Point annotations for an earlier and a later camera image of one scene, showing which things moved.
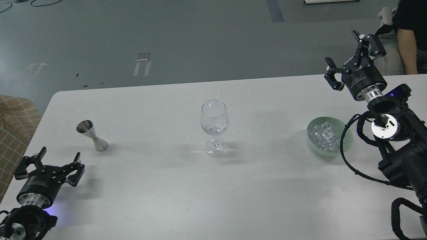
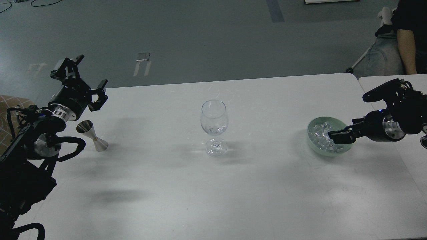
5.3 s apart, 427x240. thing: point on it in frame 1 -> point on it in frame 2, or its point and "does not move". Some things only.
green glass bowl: [325, 133] does not move
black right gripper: [363, 79] -> [378, 125]
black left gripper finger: [73, 179] -> [102, 97]
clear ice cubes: [322, 137] does not move
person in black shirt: [405, 40] does not move
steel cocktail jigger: [86, 127] does not move
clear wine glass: [214, 121] does not move
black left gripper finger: [21, 173] -> [68, 69]
